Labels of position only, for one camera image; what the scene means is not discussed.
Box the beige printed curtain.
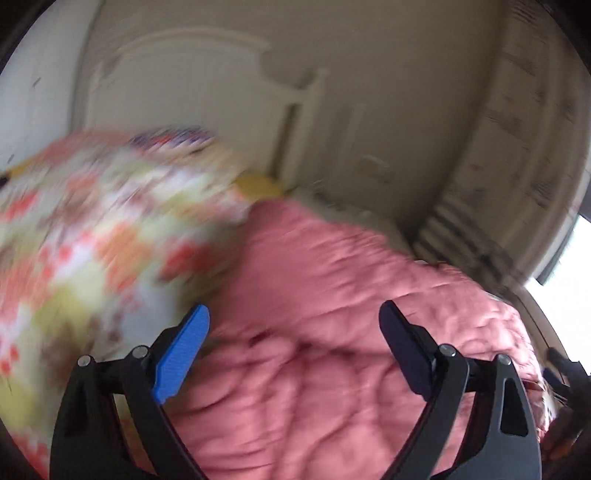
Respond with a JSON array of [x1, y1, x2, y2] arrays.
[[413, 0, 583, 287]]

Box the colourful patterned pillow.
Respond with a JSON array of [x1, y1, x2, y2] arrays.
[[129, 124, 218, 149]]

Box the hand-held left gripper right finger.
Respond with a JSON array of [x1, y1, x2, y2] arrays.
[[379, 300, 541, 480]]

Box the floral bed sheet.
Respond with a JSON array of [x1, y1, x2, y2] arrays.
[[0, 129, 259, 480]]

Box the window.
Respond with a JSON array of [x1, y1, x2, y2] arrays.
[[526, 217, 591, 361]]

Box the pink quilted jacket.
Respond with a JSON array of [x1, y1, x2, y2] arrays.
[[124, 198, 555, 480]]

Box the yellow pillow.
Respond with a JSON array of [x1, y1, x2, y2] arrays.
[[235, 173, 288, 199]]

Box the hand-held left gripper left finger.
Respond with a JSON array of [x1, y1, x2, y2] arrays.
[[50, 304, 211, 480]]

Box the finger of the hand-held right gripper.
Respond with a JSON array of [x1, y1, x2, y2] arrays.
[[545, 347, 591, 402]]

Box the white wooden headboard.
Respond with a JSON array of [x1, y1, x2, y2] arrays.
[[88, 28, 328, 185]]

